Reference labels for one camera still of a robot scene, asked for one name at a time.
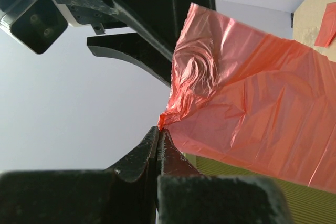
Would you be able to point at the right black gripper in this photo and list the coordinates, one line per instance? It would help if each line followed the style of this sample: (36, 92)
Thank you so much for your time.
(157, 24)

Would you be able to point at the red plastic trash bag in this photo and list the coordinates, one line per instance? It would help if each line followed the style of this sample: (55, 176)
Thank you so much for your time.
(253, 100)

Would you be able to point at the small red plastic bag piece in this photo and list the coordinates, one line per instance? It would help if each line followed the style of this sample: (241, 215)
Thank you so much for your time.
(327, 29)

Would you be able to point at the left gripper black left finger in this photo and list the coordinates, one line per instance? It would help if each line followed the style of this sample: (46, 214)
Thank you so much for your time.
(121, 193)

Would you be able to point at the olive green mesh trash bin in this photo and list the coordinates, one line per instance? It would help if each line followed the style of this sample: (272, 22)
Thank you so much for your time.
(241, 196)

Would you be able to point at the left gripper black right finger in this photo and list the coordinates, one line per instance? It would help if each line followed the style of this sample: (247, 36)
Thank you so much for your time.
(179, 185)

